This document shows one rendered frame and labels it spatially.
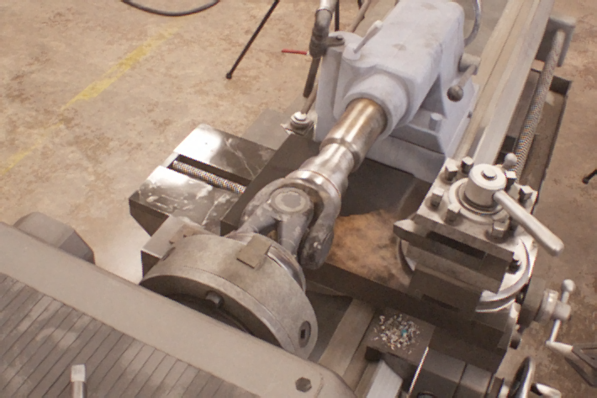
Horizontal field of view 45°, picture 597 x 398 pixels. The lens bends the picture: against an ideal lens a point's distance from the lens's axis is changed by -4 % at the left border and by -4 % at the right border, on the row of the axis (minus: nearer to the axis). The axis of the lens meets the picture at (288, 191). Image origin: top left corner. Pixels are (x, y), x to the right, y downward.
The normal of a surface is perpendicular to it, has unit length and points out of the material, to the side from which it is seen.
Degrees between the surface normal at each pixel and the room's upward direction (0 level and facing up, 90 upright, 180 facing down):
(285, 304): 43
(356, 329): 0
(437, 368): 0
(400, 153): 90
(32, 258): 0
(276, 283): 32
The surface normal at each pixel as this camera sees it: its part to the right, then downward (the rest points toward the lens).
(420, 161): -0.42, 0.58
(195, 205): 0.09, -0.75
